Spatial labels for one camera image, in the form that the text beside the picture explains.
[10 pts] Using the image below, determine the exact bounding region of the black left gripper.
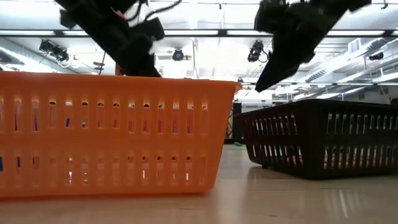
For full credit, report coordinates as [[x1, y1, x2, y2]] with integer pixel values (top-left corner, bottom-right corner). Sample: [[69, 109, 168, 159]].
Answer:
[[102, 21, 163, 78]]

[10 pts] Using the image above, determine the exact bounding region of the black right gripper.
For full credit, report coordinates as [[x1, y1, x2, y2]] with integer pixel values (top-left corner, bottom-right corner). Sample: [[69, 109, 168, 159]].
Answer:
[[254, 4, 337, 93]]

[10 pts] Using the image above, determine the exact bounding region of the black plastic basket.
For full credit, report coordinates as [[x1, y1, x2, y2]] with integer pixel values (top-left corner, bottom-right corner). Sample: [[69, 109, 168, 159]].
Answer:
[[233, 98, 398, 180]]

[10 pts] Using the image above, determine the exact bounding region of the orange plastic basket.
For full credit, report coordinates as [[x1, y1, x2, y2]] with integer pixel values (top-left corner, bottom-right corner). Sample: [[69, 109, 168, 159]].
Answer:
[[0, 70, 243, 199]]

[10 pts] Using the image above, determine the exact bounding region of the black ceiling spotlight cluster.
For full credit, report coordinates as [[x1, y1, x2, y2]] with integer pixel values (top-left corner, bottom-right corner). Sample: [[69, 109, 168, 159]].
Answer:
[[39, 39, 70, 63]]

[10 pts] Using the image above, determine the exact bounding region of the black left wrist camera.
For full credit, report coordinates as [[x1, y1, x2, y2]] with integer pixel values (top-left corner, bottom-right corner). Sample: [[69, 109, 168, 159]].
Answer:
[[133, 17, 165, 41]]

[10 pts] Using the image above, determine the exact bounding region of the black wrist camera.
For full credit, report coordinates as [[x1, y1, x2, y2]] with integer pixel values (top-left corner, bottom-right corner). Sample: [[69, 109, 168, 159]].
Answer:
[[133, 17, 165, 41], [254, 0, 282, 34]]

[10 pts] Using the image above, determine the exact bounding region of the black lamp cable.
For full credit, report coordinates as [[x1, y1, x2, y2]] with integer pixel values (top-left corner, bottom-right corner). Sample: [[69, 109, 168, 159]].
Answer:
[[98, 52, 107, 75]]

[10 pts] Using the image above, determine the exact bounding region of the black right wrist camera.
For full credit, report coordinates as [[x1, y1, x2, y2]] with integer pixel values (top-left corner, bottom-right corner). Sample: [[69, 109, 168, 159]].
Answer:
[[254, 0, 282, 34]]

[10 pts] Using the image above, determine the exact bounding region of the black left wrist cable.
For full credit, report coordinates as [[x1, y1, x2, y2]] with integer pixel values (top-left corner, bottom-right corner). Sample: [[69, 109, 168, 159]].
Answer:
[[124, 0, 183, 22]]

